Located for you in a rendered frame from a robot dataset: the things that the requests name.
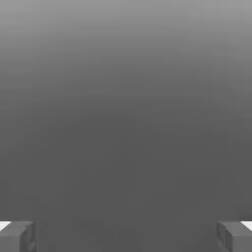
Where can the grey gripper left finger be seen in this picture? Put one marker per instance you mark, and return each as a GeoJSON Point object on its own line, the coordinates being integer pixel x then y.
{"type": "Point", "coordinates": [13, 238]}

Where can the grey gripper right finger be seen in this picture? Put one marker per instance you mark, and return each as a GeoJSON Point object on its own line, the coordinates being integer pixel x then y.
{"type": "Point", "coordinates": [237, 238]}

